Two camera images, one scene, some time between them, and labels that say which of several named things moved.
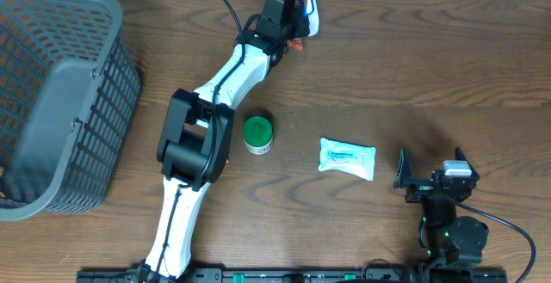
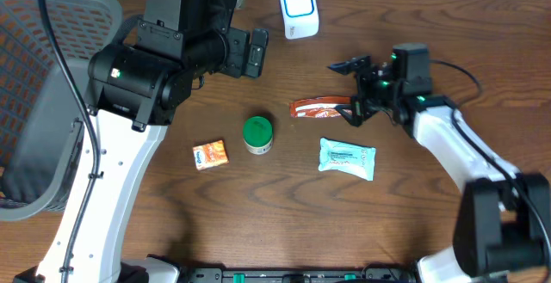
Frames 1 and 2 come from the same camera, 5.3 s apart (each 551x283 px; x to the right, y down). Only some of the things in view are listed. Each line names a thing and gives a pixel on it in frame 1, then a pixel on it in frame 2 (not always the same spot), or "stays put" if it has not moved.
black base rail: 297,275 stays put
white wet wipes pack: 354,159 stays put
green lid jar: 257,132 stays put
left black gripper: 307,30 to 246,59
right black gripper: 421,189 to 359,111
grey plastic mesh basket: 69,90 stays put
